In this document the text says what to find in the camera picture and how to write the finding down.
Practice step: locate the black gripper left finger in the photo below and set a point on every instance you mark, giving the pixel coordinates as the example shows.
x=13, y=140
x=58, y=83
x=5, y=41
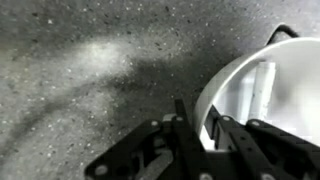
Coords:
x=160, y=150

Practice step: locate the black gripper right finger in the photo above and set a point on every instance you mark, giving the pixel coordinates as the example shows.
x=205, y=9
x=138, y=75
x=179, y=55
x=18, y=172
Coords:
x=263, y=146

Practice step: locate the white ceramic bowl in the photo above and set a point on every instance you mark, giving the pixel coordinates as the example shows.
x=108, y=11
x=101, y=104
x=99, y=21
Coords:
x=286, y=90

